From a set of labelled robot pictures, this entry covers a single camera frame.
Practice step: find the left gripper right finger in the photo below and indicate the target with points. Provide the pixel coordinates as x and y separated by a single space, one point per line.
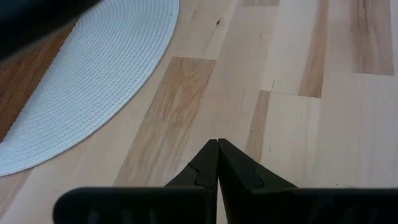
280 205

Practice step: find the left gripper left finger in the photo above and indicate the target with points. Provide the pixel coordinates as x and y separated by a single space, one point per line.
140 205

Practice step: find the white round woven placemat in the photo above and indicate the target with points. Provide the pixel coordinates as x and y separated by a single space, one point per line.
87 77

